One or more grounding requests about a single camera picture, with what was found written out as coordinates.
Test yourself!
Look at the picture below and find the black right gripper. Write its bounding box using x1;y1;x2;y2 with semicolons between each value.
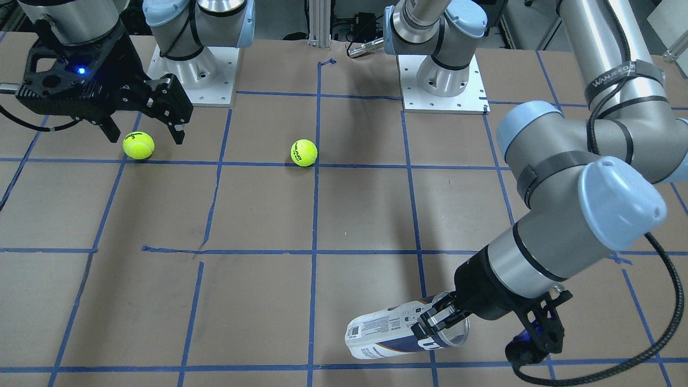
15;24;194;145

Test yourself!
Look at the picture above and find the Wilson yellow tennis ball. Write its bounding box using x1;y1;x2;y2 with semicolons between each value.
123;131;155;160

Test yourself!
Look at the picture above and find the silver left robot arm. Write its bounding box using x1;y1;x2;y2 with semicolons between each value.
411;1;686;368

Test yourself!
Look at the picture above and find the aluminium frame post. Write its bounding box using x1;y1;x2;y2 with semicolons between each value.
307;0;332;51

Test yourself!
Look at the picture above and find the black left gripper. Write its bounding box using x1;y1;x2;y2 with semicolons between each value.
411;247;572;367

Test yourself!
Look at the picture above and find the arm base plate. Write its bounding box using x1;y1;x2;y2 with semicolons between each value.
397;55;491;114
147;46;241;108

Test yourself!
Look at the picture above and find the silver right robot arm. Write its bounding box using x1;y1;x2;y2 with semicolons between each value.
2;1;255;145

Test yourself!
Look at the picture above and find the Head yellow tennis ball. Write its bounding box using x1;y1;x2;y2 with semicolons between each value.
290;139;318;167

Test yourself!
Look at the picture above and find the clear tennis ball can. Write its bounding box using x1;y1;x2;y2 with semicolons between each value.
345;294;438;360

